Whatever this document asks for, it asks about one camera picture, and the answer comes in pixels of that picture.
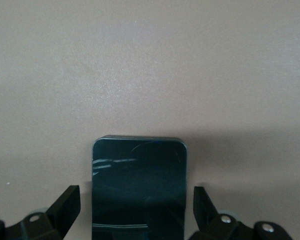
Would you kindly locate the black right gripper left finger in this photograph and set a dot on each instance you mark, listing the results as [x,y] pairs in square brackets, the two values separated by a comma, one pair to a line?
[62,215]

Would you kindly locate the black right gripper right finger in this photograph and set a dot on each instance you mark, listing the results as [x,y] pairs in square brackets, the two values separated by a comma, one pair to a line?
[210,220]

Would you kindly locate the black smartphone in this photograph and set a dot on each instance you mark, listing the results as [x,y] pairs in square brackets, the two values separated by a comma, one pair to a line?
[140,190]

